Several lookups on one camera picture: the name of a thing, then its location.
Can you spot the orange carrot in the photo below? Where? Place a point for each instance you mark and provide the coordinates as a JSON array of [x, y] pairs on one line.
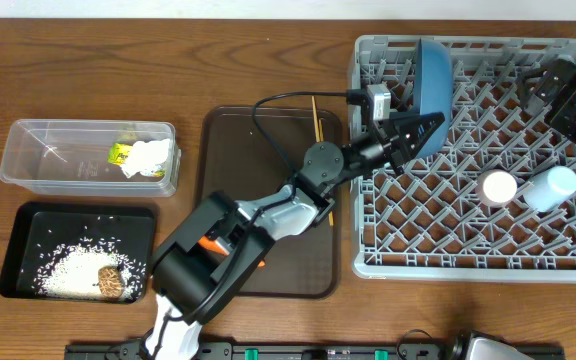
[[217, 245]]

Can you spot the brown mushroom piece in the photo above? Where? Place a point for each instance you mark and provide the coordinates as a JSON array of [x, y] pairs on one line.
[[110, 283]]

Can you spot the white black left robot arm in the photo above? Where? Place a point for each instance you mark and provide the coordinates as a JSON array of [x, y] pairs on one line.
[[206, 260]]

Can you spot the white tissue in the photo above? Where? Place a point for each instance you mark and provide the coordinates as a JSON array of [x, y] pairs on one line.
[[147, 158]]

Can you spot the clear plastic bin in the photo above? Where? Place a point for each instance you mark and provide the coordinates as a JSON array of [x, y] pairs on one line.
[[69, 157]]

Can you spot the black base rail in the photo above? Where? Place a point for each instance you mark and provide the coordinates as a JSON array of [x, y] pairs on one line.
[[467, 345]]

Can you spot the yellow green foil wrapper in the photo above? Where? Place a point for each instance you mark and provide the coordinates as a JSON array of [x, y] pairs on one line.
[[118, 153]]

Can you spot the dark brown serving tray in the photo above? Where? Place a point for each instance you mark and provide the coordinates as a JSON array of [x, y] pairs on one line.
[[236, 159]]

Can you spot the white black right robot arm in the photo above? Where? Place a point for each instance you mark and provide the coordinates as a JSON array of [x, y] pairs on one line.
[[551, 90]]

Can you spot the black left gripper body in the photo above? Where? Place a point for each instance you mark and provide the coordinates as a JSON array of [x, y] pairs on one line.
[[391, 147]]

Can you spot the black plastic tray bin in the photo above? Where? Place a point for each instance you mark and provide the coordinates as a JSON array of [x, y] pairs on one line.
[[41, 225]]

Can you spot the grey dishwasher rack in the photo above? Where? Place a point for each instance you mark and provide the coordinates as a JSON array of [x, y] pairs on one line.
[[428, 223]]

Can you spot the light blue plastic cup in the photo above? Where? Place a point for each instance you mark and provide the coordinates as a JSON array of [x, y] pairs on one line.
[[550, 188]]

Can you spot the white rice pile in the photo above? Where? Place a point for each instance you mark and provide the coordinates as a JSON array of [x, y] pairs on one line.
[[70, 271]]

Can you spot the pink plastic cup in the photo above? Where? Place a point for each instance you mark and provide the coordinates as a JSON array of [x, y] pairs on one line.
[[496, 188]]

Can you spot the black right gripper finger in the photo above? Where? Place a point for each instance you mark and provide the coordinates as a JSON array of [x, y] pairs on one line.
[[531, 100], [545, 70]]

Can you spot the wooden chopstick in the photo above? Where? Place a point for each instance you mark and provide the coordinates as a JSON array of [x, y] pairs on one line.
[[321, 139], [315, 119]]

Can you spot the dark blue plate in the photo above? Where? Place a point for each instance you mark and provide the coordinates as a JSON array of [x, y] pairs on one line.
[[433, 89]]

